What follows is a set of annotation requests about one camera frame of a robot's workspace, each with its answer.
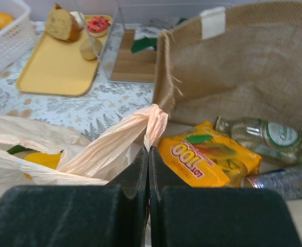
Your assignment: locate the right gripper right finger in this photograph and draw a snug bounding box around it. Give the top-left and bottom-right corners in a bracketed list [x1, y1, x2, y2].
[149, 147, 302, 246]

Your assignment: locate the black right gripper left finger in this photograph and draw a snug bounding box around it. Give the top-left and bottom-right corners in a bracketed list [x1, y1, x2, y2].
[0, 148, 148, 246]

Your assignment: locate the peach plastic grocery bag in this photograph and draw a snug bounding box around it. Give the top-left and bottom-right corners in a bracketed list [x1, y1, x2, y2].
[0, 104, 168, 197]

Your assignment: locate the orange mango gummy packet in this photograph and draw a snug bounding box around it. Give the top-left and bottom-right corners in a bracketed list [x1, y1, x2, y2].
[158, 122, 262, 187]

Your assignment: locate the yellow bell pepper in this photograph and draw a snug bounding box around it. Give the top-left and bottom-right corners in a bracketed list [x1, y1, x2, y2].
[24, 152, 62, 169]

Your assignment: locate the green chili pepper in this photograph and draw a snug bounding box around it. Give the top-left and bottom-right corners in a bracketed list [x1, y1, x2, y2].
[7, 145, 33, 155]

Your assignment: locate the silver drink can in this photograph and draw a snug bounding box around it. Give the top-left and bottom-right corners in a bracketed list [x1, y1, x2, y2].
[240, 165, 302, 200]

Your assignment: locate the clear glass bottle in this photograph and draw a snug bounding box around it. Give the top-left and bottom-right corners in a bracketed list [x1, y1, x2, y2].
[215, 116, 302, 165]

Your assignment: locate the brown burlap tote bag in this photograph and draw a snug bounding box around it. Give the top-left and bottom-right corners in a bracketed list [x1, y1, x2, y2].
[130, 1, 302, 247]

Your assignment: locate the floral table mat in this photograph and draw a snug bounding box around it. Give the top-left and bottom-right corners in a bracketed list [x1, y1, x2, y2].
[0, 20, 162, 145]

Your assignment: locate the yellow bread tray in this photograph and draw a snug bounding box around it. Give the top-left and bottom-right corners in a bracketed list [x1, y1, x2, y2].
[16, 29, 99, 96]

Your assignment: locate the small bread roll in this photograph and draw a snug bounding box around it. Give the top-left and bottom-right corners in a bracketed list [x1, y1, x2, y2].
[79, 37, 102, 61]

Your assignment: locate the green white snack packet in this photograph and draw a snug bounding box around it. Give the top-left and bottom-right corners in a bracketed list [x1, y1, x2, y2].
[131, 17, 187, 54]

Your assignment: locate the round bread loaf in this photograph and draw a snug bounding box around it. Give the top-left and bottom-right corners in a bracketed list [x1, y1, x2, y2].
[45, 3, 81, 42]

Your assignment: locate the white plastic basket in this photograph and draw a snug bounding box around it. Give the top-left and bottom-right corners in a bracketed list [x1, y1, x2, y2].
[0, 1, 37, 71]

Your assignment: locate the yellow mango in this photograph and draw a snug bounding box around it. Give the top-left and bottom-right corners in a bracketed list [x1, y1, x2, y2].
[0, 12, 14, 30]

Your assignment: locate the white wire shelf rack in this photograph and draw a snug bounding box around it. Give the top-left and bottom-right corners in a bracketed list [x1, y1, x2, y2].
[73, 0, 234, 83]

